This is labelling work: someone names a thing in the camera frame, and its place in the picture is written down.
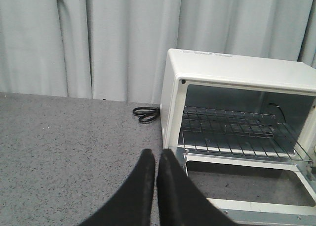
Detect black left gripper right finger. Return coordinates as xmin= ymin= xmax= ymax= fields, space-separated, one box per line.
xmin=157 ymin=149 xmax=237 ymax=226

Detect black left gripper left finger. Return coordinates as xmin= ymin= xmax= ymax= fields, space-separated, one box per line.
xmin=80 ymin=149 xmax=155 ymax=226

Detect glass oven door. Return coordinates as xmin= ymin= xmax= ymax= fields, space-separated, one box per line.
xmin=178 ymin=152 xmax=316 ymax=226

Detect white Toshiba toaster oven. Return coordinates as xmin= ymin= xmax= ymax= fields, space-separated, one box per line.
xmin=160 ymin=49 xmax=316 ymax=164

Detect grey curtain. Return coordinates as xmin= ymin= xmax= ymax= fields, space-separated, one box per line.
xmin=0 ymin=0 xmax=316 ymax=103

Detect metal wire oven rack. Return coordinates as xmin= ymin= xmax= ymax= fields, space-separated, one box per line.
xmin=178 ymin=106 xmax=313 ymax=164

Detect black power cable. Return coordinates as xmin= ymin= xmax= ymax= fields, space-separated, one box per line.
xmin=132 ymin=106 xmax=161 ymax=125

